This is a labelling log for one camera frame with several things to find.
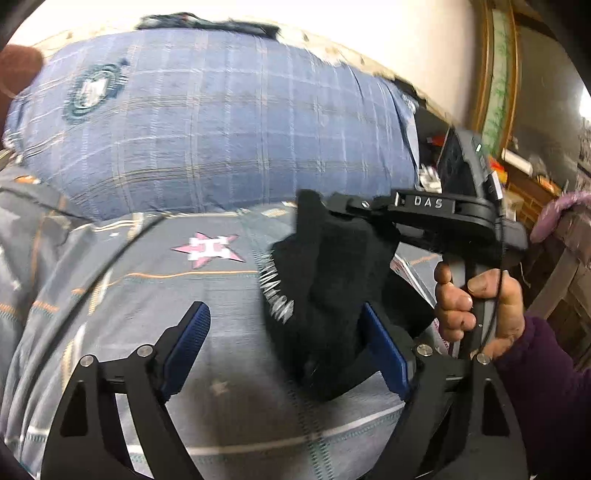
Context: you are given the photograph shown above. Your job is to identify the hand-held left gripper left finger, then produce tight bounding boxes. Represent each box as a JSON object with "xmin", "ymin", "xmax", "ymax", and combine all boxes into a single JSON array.
[{"xmin": 41, "ymin": 301, "xmax": 212, "ymax": 480}]

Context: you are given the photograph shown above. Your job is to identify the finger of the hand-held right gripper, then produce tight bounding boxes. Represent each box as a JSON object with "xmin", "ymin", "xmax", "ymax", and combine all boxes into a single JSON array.
[{"xmin": 323, "ymin": 193, "xmax": 399, "ymax": 224}]

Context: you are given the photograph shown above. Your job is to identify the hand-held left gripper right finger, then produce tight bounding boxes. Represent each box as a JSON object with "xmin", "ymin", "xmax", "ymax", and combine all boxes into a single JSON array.
[{"xmin": 360, "ymin": 302, "xmax": 529, "ymax": 480}]

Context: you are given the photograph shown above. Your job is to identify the black pants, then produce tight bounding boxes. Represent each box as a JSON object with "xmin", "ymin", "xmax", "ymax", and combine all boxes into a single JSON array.
[{"xmin": 259, "ymin": 188, "xmax": 444, "ymax": 401}]

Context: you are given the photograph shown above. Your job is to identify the person's right forearm purple sleeve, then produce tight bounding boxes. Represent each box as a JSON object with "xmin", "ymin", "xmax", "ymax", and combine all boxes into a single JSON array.
[{"xmin": 493, "ymin": 316, "xmax": 591, "ymax": 480}]

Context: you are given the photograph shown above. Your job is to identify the person's right hand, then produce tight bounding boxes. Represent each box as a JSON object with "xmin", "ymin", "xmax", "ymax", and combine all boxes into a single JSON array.
[{"xmin": 434, "ymin": 261, "xmax": 527, "ymax": 361}]

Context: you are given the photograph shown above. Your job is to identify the grey printed bed sheet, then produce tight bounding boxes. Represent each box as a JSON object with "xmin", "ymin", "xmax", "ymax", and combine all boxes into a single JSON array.
[{"xmin": 0, "ymin": 164, "xmax": 458, "ymax": 480}]

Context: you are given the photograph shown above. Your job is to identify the purple cloth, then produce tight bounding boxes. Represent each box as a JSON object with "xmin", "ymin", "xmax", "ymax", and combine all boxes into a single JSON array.
[{"xmin": 530, "ymin": 191, "xmax": 591, "ymax": 243}]

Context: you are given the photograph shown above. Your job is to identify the wooden framed mirror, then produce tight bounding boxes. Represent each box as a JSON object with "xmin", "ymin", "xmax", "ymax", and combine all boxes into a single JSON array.
[{"xmin": 473, "ymin": 0, "xmax": 523, "ymax": 155}]

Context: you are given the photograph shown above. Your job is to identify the blue plaid quilt bundle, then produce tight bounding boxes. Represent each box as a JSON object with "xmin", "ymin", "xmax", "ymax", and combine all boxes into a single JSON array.
[{"xmin": 2, "ymin": 28, "xmax": 423, "ymax": 221}]

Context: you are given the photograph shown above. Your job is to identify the dark plaid folded cloth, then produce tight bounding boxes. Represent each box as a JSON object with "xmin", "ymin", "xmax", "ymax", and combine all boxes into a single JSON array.
[{"xmin": 136, "ymin": 14, "xmax": 282, "ymax": 40}]

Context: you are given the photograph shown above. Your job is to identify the brown plush headboard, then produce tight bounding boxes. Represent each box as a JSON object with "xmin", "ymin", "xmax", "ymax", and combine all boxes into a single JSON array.
[{"xmin": 0, "ymin": 45, "xmax": 44, "ymax": 100}]

